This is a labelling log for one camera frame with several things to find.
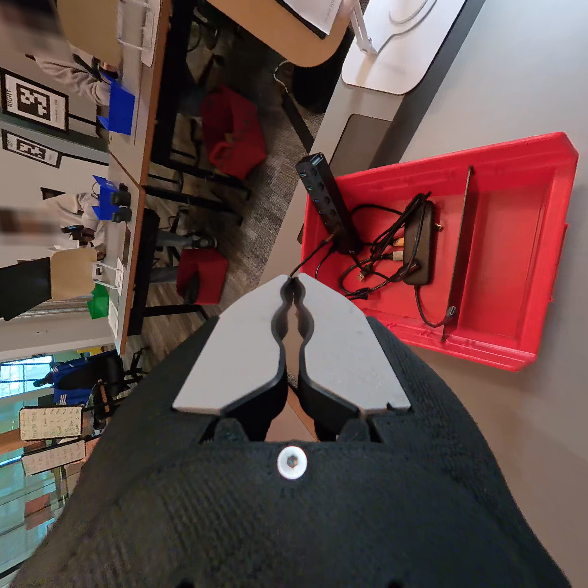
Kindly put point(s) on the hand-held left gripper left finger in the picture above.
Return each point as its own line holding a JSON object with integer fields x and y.
{"x": 229, "y": 358}

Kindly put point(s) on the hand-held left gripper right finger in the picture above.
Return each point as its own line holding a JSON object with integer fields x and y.
{"x": 349, "y": 358}

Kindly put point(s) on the black USB hub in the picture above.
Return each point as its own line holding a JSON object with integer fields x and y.
{"x": 419, "y": 243}
{"x": 328, "y": 202}

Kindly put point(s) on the red plastic bin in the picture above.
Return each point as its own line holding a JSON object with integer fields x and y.
{"x": 505, "y": 257}

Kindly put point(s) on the wood-edged desk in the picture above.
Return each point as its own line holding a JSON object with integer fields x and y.
{"x": 123, "y": 330}
{"x": 128, "y": 156}

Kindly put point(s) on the small green bin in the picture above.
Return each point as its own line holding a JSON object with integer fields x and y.
{"x": 99, "y": 303}

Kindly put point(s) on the white desk stand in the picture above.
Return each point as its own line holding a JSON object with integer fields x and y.
{"x": 108, "y": 273}
{"x": 404, "y": 55}
{"x": 138, "y": 27}

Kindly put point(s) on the black bin divider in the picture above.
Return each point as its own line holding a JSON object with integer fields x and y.
{"x": 457, "y": 252}

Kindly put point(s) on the chair with blue jacket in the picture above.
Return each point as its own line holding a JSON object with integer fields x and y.
{"x": 73, "y": 376}

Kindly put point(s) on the plain wooden board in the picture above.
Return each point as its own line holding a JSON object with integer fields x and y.
{"x": 73, "y": 273}
{"x": 92, "y": 32}

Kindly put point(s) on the black device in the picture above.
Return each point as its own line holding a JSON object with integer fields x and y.
{"x": 121, "y": 193}
{"x": 121, "y": 212}

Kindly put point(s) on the blue plastic bin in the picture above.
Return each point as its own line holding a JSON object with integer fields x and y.
{"x": 105, "y": 195}
{"x": 120, "y": 108}

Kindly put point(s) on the black panel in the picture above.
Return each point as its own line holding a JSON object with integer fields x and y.
{"x": 23, "y": 289}

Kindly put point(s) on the black-framed marker sign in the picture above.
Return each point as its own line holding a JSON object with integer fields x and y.
{"x": 34, "y": 101}
{"x": 30, "y": 149}

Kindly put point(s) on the wooden instruction board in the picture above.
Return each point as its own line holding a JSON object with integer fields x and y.
{"x": 275, "y": 41}

